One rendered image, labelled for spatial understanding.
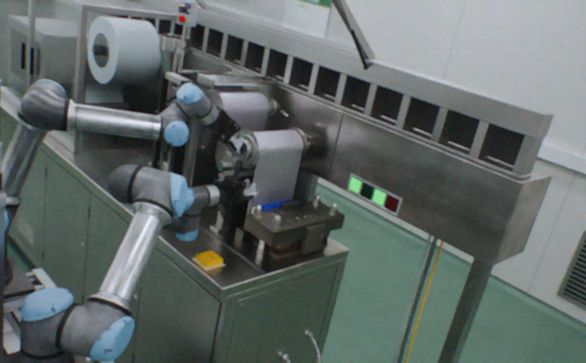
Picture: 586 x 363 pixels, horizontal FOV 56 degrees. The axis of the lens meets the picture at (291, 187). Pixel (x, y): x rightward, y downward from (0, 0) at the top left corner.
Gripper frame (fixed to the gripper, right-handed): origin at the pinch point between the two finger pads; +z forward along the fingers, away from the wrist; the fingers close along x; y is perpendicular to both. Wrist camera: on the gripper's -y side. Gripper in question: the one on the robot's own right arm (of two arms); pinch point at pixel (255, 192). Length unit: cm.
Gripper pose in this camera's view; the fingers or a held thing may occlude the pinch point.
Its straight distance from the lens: 213.5
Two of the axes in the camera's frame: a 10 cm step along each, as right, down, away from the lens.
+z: 7.1, -1.2, 6.9
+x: -6.8, -3.8, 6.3
